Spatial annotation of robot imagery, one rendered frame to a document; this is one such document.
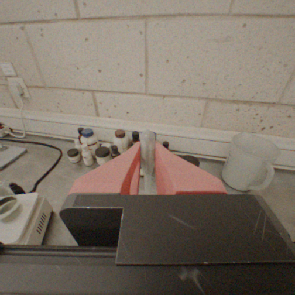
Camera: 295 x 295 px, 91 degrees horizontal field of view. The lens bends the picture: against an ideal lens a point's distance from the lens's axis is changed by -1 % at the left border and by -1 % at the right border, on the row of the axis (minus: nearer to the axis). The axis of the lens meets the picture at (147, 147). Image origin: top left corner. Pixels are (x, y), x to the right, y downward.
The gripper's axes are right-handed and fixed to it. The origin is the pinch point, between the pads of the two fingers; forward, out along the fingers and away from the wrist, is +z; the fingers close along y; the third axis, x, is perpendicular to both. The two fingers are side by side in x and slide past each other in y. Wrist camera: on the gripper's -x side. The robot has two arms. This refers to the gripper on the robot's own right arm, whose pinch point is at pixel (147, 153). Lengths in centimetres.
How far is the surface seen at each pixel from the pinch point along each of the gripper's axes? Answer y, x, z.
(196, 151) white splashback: -20, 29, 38
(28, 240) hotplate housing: 24.8, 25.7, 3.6
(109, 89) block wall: 15, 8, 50
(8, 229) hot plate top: 28.5, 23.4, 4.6
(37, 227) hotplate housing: 25.4, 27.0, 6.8
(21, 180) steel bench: 44, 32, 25
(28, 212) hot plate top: 26.8, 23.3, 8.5
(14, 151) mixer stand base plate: 57, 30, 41
